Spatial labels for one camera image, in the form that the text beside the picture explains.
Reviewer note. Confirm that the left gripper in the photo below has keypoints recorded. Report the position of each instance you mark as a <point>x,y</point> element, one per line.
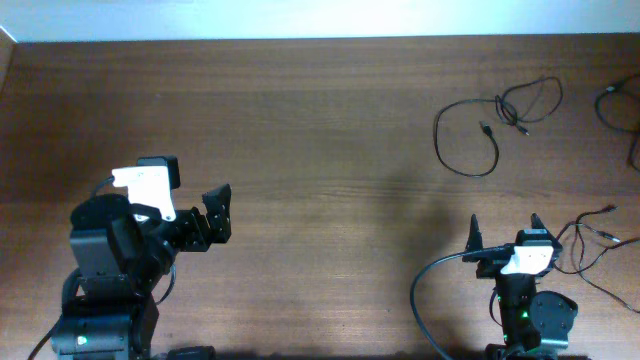
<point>218,216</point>

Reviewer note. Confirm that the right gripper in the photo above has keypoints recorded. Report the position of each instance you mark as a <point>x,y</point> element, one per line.
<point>489,267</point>

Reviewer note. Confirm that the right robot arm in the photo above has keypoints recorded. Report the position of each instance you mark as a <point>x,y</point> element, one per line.
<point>535,324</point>

